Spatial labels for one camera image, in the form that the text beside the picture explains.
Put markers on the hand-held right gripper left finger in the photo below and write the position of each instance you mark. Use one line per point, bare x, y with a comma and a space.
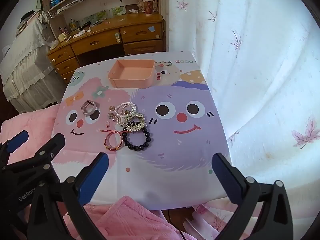
93, 177

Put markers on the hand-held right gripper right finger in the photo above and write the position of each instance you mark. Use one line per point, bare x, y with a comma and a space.
226, 180

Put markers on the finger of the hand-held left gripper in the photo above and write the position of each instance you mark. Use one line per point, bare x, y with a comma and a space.
17, 138
52, 145

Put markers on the silver white bangle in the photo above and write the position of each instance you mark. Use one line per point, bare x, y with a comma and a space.
88, 103

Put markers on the crystal brooch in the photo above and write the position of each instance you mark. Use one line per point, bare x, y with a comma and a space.
111, 116

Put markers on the pink plastic tray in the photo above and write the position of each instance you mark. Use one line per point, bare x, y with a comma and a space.
125, 71

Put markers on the pink floral bedsheet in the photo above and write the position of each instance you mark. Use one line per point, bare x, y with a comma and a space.
220, 220

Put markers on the pink quilted blanket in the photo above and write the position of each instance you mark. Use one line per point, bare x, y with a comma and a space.
125, 220

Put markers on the cartoon printed tablecloth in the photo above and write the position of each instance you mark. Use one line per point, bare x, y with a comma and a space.
162, 175

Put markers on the bed with white lace cover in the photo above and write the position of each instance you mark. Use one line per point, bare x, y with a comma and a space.
22, 62

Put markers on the yellow mug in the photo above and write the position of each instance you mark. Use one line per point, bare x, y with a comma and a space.
62, 37

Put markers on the crumpled white tissue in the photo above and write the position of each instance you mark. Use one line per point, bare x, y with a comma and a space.
75, 33

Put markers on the white leaf print curtain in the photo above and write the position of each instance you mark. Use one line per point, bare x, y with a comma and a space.
250, 67

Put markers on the wooden desk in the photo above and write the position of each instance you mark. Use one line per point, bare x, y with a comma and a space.
100, 40

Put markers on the decorated pen holder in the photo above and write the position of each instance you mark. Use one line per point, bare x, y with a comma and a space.
73, 25

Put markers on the mint cream drawer ornament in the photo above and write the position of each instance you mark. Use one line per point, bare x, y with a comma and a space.
116, 37

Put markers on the grape print card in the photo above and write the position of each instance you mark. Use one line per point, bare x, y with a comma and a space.
118, 10

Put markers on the small white bottle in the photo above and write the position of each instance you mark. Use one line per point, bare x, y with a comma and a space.
133, 11

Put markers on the red paper cup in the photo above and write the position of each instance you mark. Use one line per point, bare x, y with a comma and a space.
148, 7

